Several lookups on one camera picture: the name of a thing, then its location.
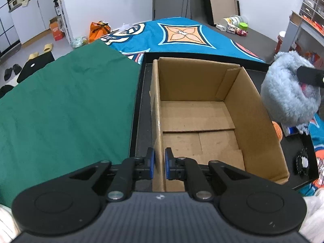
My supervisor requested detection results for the white towel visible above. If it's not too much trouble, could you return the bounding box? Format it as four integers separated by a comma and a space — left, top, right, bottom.
299, 188, 324, 243

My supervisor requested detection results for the orange bag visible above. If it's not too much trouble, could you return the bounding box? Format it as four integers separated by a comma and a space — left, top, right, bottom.
88, 21, 111, 43

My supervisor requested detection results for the grey desk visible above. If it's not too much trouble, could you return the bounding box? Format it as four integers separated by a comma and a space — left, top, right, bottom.
280, 11, 323, 52

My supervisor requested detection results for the black spiky pouch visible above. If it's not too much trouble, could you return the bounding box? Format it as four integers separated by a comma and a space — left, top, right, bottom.
293, 148, 309, 177

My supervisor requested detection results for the green cloth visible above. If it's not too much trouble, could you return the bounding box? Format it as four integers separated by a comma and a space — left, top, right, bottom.
1, 41, 141, 206

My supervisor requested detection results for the brown cardboard box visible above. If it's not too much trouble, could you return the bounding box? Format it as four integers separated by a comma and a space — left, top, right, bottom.
150, 57, 290, 192

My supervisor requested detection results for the red basket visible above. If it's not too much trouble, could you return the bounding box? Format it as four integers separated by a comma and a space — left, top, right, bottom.
275, 31, 286, 54

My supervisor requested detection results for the grey bench mat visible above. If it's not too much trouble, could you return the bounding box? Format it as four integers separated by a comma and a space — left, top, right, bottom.
197, 19, 277, 64

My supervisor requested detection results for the green lidded jar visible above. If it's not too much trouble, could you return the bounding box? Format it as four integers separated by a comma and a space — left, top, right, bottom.
238, 22, 248, 31

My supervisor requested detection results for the blue tissue pack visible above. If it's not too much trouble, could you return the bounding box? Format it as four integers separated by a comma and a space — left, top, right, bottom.
281, 124, 300, 137

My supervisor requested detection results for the blue patterned blanket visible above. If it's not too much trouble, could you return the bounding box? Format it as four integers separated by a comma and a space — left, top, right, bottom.
100, 17, 263, 64

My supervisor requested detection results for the white kitchen cabinet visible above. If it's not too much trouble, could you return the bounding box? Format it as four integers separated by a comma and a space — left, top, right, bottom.
9, 0, 56, 44

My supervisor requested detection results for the grey drawer organizer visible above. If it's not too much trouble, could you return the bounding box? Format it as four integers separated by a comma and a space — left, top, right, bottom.
299, 0, 323, 32

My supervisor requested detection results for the black shallow tray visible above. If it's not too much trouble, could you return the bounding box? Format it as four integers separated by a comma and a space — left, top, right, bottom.
137, 53, 319, 191

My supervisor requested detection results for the black slipper pair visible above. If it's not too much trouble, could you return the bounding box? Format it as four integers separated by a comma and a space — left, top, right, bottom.
4, 64, 22, 81

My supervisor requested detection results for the white plastic tub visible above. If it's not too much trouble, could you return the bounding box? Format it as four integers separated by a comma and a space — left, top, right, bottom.
224, 15, 248, 27

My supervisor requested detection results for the yellow slipper pair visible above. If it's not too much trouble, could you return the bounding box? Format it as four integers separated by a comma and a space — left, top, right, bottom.
27, 43, 54, 61

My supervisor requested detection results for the orange cardboard box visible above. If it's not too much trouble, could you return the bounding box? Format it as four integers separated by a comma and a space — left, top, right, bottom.
49, 17, 64, 41

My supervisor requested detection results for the grey fluffy plush toy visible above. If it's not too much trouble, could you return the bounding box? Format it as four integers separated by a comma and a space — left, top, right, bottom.
260, 51, 321, 127

